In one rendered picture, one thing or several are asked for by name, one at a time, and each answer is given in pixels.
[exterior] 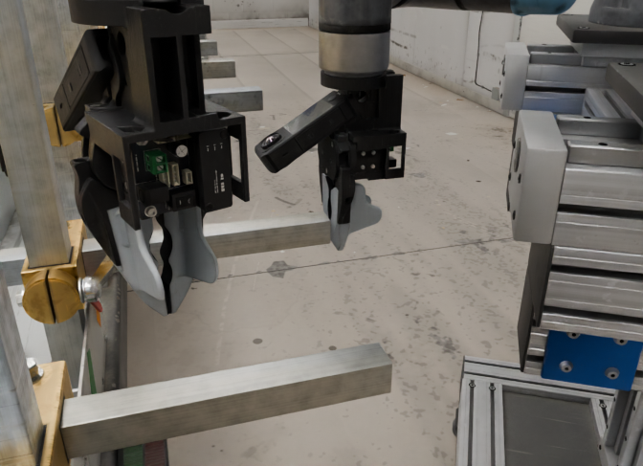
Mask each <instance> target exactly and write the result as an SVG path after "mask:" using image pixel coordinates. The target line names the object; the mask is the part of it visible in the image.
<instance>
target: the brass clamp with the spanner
mask: <svg viewBox="0 0 643 466"><path fill-rule="evenodd" d="M67 222H69V226H68V232H69V236H70V241H71V246H72V249H71V253H70V259H69V263H62V264H55V265H47V266H39V267H32V268H30V265H29V261H28V258H27V257H26V259H25V262H24V265H23V268H22V271H21V277H22V281H23V286H24V289H23V290H22V291H17V293H16V303H17V305H18V306H19V307H22V306H23V308H24V310H25V312H26V313H27V314H28V315H29V317H31V318H32V319H34V320H35V321H37V322H42V323H47V324H54V323H55V319H56V321H57V323H60V322H65V321H67V320H69V319H70V318H72V317H73V316H74V315H75V314H76V312H77V311H78V310H80V309H84V307H85V302H84V303H82V302H81V301H80V297H79V292H78V279H79V278H80V277H81V278H82V279H84V277H87V276H86V271H85V266H84V261H83V256H82V246H83V239H87V233H86V229H85V225H84V223H83V221H82V219H77V220H68V221H67Z"/></svg>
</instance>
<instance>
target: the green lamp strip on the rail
mask: <svg viewBox="0 0 643 466"><path fill-rule="evenodd" d="M123 466H144V457H143V444H140V445H136V446H131V447H126V448H123Z"/></svg>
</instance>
